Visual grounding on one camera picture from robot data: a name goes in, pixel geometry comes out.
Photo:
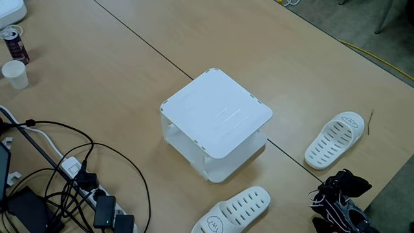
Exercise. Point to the black adapter with green light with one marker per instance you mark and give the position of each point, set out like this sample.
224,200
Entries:
104,210

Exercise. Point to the white two-tier shoe rack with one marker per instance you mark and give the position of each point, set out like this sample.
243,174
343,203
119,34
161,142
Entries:
216,113

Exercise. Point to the white slipper with dog drawing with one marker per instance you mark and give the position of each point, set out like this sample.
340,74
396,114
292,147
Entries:
359,131
246,204

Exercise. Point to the white printed bracket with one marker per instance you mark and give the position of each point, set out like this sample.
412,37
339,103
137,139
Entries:
7,142
13,178

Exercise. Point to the grey chair leg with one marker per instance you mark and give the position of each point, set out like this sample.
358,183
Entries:
342,2
383,19

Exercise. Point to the purple drink can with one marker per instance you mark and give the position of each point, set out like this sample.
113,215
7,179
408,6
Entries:
17,50

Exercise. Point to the white box device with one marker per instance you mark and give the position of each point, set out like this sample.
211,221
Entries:
9,13

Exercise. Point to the black plug-in charger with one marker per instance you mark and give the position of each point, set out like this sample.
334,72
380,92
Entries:
86,179

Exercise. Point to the white power strip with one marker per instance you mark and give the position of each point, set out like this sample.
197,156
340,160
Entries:
71,166

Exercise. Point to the white paper cup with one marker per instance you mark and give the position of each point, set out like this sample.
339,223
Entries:
16,79

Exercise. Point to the black power adapter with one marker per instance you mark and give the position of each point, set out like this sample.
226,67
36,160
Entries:
124,225

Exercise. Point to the flat black brick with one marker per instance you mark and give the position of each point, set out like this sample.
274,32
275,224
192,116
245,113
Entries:
29,210

